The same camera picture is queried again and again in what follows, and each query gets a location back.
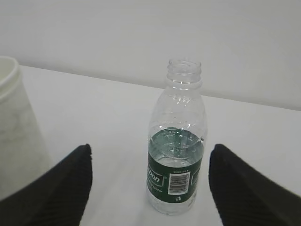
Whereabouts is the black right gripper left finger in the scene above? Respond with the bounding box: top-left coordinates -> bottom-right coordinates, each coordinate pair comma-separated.
0,144 -> 93,226

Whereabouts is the white paper cup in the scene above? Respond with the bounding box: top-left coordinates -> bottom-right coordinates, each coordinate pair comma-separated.
0,56 -> 52,200

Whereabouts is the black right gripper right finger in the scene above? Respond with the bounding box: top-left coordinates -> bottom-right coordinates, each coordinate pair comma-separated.
208,144 -> 301,226

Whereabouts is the clear green-label water bottle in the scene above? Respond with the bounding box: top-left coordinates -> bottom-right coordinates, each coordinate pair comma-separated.
146,59 -> 207,215

